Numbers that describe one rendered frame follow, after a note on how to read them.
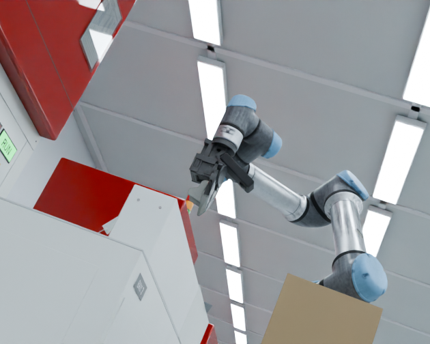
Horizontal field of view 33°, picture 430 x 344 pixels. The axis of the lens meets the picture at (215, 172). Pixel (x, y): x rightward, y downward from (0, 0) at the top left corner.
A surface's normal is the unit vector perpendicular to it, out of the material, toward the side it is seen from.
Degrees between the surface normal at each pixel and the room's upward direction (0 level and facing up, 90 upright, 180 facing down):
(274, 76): 180
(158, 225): 90
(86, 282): 90
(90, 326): 90
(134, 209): 90
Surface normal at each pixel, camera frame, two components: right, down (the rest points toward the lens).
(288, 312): -0.02, -0.44
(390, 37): -0.38, 0.83
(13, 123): 0.92, 0.31
